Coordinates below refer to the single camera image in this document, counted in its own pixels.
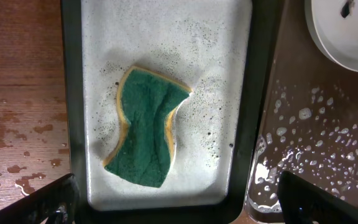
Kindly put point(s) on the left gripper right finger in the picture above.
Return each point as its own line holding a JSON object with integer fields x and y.
{"x": 303, "y": 202}

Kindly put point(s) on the large brown serving tray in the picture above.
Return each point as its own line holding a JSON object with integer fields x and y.
{"x": 303, "y": 109}

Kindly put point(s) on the pale green plate top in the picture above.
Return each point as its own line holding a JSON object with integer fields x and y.
{"x": 333, "y": 26}

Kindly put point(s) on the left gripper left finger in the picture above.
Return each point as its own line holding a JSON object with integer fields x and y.
{"x": 55, "y": 203}

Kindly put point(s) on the green yellow sponge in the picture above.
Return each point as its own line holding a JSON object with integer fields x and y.
{"x": 146, "y": 105}

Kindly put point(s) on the small black soapy tray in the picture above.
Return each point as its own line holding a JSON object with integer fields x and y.
{"x": 221, "y": 49}

